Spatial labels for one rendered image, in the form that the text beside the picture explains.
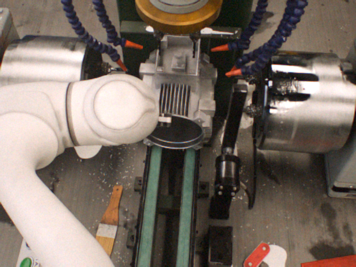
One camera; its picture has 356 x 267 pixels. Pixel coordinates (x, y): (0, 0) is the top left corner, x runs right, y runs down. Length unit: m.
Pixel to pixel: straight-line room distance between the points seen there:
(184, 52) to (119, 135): 0.54
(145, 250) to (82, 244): 0.64
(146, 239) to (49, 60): 0.48
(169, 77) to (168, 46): 0.11
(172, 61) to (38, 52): 0.32
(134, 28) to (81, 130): 0.53
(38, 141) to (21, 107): 0.06
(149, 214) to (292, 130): 0.40
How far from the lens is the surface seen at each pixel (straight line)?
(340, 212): 1.35
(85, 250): 0.48
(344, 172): 1.25
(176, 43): 1.16
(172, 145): 1.20
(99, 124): 0.64
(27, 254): 1.00
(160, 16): 0.93
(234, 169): 1.06
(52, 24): 1.72
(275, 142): 1.11
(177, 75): 1.07
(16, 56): 1.14
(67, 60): 1.10
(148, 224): 1.13
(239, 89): 0.92
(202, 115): 1.08
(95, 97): 0.64
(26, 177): 0.59
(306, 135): 1.10
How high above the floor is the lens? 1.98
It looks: 58 degrees down
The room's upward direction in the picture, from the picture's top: straight up
